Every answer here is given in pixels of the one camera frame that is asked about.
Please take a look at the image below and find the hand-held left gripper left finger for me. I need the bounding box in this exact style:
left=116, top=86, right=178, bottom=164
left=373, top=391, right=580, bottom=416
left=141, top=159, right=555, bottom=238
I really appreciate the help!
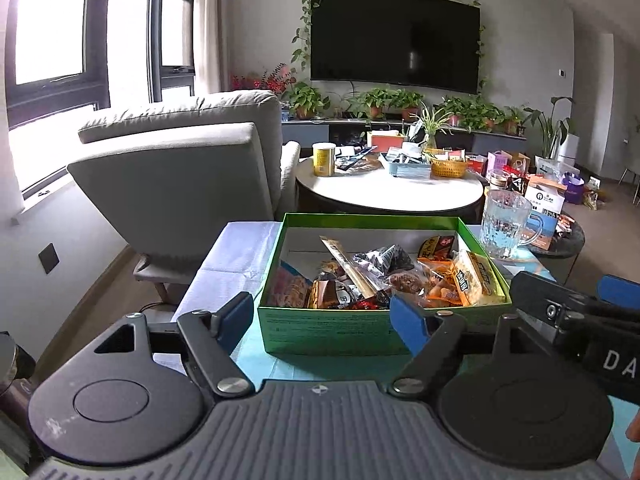
left=85, top=291, right=256, bottom=401

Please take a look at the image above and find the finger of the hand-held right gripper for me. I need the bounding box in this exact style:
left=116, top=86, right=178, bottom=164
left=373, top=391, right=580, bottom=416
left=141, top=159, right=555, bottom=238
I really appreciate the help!
left=597, top=274, right=640, bottom=308
left=509, top=271, right=640, bottom=343

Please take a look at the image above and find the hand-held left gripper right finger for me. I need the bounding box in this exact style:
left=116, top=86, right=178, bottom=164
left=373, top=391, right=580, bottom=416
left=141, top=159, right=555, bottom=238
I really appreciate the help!
left=389, top=294, right=551, bottom=401

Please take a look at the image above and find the brown nut packet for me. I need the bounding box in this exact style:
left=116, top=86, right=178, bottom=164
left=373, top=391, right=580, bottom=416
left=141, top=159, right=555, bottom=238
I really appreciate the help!
left=387, top=270, right=427, bottom=296

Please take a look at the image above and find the orange nut packet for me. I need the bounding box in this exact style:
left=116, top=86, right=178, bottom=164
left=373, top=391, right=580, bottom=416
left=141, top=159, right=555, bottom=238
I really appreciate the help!
left=417, top=257, right=468, bottom=308

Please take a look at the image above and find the yellow cracker packet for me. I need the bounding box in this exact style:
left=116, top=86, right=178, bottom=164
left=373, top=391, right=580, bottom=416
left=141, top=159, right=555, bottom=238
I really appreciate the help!
left=450, top=250, right=507, bottom=307

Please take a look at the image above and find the pink blue snack packet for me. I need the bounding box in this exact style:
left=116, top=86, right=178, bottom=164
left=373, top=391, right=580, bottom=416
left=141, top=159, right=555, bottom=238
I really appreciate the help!
left=271, top=259, right=315, bottom=308

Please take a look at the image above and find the clear dark fruit packet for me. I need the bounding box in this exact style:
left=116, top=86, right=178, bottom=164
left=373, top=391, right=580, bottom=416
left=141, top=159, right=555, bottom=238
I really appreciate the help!
left=352, top=244, right=417, bottom=282

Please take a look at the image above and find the black red snack packet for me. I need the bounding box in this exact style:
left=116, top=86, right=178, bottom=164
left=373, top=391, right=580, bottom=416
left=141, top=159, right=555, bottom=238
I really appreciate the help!
left=416, top=235, right=457, bottom=262

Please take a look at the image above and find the brown black snack packet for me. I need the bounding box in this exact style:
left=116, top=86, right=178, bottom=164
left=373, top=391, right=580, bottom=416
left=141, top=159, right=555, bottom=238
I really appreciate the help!
left=306, top=274, right=362, bottom=311

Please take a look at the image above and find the green cardboard box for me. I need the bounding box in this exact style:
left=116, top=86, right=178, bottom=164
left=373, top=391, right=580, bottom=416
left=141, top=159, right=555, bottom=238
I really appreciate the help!
left=256, top=212, right=513, bottom=356

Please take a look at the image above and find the long tan stick packet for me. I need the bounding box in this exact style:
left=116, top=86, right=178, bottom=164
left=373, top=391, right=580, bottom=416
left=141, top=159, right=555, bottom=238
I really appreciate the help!
left=320, top=236, right=377, bottom=302

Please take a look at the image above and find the pale lavender table cloth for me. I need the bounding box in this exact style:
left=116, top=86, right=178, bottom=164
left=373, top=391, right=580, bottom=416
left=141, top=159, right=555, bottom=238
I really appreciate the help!
left=172, top=220, right=283, bottom=376

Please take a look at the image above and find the glass mug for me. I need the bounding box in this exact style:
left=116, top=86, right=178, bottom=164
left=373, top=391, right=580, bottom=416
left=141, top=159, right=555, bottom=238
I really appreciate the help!
left=479, top=189, right=544, bottom=261

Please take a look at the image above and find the white blue carton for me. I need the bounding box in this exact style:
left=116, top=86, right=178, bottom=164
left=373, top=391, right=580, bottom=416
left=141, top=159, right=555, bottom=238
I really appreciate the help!
left=522, top=175, right=568, bottom=252

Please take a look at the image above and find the small patterned gift bag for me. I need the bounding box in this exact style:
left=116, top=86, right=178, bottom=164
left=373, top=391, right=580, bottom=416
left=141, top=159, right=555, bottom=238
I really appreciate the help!
left=584, top=176, right=605, bottom=211

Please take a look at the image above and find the purple bag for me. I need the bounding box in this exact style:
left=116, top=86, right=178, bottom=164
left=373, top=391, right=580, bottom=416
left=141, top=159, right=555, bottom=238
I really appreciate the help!
left=561, top=174, right=586, bottom=206

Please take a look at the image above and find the round white coffee table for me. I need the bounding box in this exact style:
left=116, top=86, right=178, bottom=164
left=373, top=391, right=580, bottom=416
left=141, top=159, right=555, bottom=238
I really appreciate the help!
left=295, top=157, right=485, bottom=218

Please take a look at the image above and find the pile of colourful packages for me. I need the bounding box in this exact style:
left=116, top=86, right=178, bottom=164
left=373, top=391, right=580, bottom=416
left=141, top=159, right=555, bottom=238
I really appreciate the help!
left=467, top=150, right=533, bottom=193

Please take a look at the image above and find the white plant pot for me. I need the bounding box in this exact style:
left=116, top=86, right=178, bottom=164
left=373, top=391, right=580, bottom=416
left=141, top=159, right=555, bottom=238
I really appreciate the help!
left=559, top=132, right=581, bottom=166

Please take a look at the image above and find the grey armchair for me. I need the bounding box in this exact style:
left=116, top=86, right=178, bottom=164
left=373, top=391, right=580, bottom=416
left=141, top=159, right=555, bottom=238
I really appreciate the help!
left=66, top=90, right=301, bottom=306

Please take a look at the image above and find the blue plastic tray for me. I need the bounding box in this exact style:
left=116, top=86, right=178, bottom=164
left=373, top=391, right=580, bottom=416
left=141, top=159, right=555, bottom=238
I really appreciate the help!
left=379, top=152, right=432, bottom=180

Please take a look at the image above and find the yellow woven basket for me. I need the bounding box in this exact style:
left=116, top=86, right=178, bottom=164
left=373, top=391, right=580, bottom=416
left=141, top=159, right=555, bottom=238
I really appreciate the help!
left=429, top=156, right=469, bottom=179

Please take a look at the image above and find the tall leafy plant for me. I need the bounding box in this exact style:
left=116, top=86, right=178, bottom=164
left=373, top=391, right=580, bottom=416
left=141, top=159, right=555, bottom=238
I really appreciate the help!
left=522, top=96, right=576, bottom=161

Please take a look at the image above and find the pile of dark small packets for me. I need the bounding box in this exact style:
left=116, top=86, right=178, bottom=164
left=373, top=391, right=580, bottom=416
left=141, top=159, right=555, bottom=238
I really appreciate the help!
left=336, top=146, right=382, bottom=173

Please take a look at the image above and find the yellow can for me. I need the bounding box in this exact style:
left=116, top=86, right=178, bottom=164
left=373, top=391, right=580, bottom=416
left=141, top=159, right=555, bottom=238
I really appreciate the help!
left=312, top=142, right=337, bottom=177

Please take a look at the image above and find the orange red box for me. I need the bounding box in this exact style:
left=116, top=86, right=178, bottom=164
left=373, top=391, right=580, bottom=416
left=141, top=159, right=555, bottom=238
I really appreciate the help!
left=366, top=131, right=407, bottom=154

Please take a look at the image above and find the spider plant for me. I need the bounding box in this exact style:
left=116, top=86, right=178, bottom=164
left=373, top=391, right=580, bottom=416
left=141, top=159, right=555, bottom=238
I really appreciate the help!
left=409, top=102, right=455, bottom=151

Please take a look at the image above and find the dark television cabinet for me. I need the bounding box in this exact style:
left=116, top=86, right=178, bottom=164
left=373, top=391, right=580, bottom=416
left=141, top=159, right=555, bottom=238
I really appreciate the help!
left=281, top=119, right=528, bottom=145

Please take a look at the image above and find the grey trash bin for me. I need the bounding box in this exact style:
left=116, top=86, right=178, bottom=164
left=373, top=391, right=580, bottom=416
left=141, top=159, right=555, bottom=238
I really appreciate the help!
left=0, top=331, right=37, bottom=411

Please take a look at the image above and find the row of potted green plants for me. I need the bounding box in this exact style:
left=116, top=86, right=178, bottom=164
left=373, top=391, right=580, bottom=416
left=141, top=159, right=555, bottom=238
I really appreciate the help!
left=285, top=82, right=528, bottom=136

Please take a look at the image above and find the red flower arrangement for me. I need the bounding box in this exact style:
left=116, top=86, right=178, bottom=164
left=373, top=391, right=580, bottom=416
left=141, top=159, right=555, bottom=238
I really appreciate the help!
left=230, top=64, right=297, bottom=95

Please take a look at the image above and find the climbing vine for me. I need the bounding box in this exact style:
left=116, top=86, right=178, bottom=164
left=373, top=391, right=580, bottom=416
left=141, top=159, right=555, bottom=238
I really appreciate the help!
left=291, top=0, right=488, bottom=95

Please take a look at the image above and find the black television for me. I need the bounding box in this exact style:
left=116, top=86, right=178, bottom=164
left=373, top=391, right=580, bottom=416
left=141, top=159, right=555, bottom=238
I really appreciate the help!
left=310, top=0, right=482, bottom=95

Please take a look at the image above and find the pale curtain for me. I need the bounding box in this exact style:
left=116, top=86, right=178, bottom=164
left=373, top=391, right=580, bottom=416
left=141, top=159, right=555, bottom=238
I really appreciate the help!
left=192, top=0, right=231, bottom=96

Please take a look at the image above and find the narrow dark-framed window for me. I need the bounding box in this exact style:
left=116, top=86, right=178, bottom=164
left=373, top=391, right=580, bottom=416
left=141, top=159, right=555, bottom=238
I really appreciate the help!
left=147, top=0, right=197, bottom=103

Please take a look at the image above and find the wide dark-framed window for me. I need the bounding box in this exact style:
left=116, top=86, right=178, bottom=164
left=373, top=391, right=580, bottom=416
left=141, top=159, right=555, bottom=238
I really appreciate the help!
left=2, top=0, right=112, bottom=128

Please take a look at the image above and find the black wall socket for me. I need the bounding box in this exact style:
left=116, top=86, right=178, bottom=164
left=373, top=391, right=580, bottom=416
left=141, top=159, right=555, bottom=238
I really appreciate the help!
left=39, top=243, right=61, bottom=275

